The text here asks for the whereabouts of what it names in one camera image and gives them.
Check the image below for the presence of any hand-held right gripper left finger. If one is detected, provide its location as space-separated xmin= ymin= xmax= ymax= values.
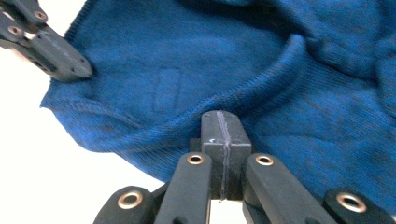
xmin=190 ymin=110 xmax=226 ymax=201

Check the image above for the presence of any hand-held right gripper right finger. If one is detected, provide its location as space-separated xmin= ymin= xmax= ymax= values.
xmin=223 ymin=110 xmax=252 ymax=201

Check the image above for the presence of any blue knit sweater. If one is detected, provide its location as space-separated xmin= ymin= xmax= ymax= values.
xmin=39 ymin=0 xmax=396 ymax=216

